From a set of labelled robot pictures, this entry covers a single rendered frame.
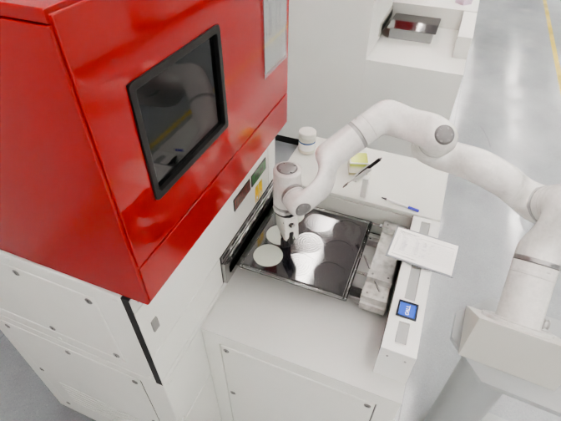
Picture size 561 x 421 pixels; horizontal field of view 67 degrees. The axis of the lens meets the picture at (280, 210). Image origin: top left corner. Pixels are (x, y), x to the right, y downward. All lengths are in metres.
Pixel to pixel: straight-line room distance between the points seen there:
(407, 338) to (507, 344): 0.27
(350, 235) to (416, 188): 0.33
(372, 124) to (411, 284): 0.49
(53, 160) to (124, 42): 0.22
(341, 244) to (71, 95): 1.06
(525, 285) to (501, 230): 1.80
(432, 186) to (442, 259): 0.37
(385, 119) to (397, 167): 0.51
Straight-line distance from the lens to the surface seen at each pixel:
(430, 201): 1.63
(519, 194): 1.42
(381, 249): 1.52
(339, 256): 1.45
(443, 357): 2.39
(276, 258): 1.42
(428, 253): 1.43
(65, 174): 0.78
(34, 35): 0.64
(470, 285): 2.73
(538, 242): 1.37
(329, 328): 1.37
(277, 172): 1.22
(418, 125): 1.25
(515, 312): 1.37
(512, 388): 1.43
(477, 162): 1.32
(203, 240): 1.19
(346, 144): 1.25
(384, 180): 1.68
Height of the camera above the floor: 1.98
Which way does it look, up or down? 43 degrees down
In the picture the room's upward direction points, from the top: straight up
